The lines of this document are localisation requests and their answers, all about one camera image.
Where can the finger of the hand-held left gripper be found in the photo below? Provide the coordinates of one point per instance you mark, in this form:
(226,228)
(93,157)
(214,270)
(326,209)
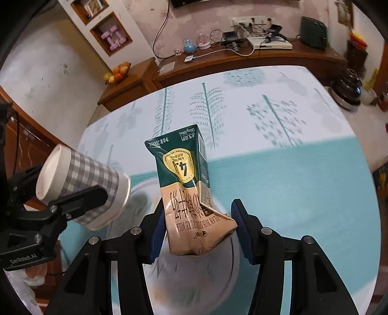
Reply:
(21,181)
(81,200)

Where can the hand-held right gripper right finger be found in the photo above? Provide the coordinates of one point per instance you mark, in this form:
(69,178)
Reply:
(242,230)

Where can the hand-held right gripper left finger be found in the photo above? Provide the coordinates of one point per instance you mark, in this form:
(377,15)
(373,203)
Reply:
(156,242)

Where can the grey checked paper cup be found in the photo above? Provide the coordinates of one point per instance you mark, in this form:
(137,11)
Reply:
(91,175)

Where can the green brown milk carton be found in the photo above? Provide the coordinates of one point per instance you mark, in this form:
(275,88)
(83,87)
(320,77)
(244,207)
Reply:
(182,169)

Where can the round clear plate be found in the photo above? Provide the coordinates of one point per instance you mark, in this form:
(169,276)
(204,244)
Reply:
(142,197)

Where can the teal table runner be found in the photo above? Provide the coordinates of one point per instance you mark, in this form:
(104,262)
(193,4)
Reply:
(288,193)

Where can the low wooden side cabinet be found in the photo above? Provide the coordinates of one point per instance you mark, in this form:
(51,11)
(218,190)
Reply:
(130,87)

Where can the fruit bowl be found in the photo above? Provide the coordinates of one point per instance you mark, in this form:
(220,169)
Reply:
(118,74)

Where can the table with leaf-print cloth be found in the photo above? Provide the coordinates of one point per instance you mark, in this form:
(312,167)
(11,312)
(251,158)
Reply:
(242,91)

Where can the grey pad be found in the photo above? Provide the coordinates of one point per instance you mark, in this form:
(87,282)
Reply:
(167,67)

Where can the pink dumbbell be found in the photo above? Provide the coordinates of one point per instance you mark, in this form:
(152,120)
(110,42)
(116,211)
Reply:
(108,38)
(118,31)

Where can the wooden television cabinet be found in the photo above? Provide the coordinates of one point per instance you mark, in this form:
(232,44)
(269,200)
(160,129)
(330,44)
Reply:
(242,62)

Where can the brown ceramic jar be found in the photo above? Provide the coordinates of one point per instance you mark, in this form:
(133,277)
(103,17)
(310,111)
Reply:
(348,89)

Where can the small pink figurine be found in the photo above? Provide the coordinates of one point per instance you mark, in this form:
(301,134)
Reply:
(178,52)

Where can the white plastic container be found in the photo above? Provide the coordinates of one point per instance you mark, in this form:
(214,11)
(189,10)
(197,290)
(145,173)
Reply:
(368,94)

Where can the blue snow globe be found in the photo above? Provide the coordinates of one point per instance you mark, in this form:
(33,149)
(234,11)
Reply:
(189,46)

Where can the white set-top box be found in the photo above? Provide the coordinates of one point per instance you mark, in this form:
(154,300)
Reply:
(272,44)

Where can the pink glass globe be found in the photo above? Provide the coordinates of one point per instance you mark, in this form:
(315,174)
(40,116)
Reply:
(204,41)

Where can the black adapter box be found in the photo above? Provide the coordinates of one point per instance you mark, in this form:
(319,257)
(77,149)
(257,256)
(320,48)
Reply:
(231,35)

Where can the black hair dryer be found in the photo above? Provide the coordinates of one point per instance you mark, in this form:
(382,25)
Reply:
(276,31)

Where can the dark green air fryer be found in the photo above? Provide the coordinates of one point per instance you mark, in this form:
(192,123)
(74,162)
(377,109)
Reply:
(313,33)

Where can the dark tall stand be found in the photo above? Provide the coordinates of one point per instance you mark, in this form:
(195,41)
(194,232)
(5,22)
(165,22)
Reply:
(357,54)

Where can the picture frame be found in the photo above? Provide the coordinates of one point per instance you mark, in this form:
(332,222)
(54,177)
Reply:
(92,8)

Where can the white wall socket strip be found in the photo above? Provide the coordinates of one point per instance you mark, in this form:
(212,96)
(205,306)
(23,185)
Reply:
(248,20)

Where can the black wall television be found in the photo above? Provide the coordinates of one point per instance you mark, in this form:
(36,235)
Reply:
(188,3)

